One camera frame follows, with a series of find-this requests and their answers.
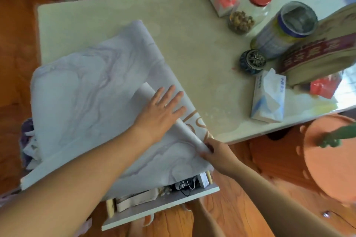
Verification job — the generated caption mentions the person's right hand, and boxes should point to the person's right hand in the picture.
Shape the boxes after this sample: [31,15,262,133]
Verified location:
[199,137,243,178]

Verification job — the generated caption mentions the person's left hand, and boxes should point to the person's left hand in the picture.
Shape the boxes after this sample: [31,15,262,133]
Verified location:
[132,85,187,145]

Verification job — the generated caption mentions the white blue tissue pack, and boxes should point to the white blue tissue pack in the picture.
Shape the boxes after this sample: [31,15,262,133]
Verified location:
[250,67,287,124]

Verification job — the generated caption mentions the plain white tablecloth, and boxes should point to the plain white tablecloth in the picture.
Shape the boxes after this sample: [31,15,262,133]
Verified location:
[20,19,215,202]

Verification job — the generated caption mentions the wooden drawer white front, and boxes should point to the wooden drawer white front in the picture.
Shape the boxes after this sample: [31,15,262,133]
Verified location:
[101,171,221,232]

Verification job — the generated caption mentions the person's left forearm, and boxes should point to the person's left forearm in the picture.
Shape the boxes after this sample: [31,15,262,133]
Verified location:
[0,125,157,237]

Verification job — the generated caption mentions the person's right forearm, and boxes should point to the person's right forearm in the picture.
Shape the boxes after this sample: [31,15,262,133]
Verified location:
[230,165,343,237]

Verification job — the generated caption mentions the person's right leg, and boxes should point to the person's right leg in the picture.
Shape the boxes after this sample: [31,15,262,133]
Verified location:
[191,198,226,237]

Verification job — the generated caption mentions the small white box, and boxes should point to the small white box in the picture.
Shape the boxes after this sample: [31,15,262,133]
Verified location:
[195,172,211,189]

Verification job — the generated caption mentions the cream marble table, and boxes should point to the cream marble table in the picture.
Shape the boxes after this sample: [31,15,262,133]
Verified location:
[37,0,356,145]

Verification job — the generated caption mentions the dark patterned canister lid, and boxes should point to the dark patterned canister lid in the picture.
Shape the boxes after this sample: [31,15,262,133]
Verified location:
[238,49,267,76]

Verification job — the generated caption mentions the green plastic toy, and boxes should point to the green plastic toy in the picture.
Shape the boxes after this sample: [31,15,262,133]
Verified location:
[315,122,356,149]

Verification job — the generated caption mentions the red snack packet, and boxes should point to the red snack packet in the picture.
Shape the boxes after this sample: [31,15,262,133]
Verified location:
[309,71,344,100]

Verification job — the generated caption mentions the grey open canister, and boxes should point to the grey open canister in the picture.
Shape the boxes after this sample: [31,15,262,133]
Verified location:
[250,0,319,61]

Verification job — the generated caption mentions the small bin with lavender bag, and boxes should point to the small bin with lavender bag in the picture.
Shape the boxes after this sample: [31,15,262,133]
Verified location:
[19,118,43,171]

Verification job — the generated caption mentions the brown paper tea bag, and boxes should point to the brown paper tea bag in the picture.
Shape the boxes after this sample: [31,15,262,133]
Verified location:
[277,1,356,88]

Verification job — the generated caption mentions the tangled black cables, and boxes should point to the tangled black cables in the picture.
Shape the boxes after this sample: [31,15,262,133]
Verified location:
[169,178,200,198]

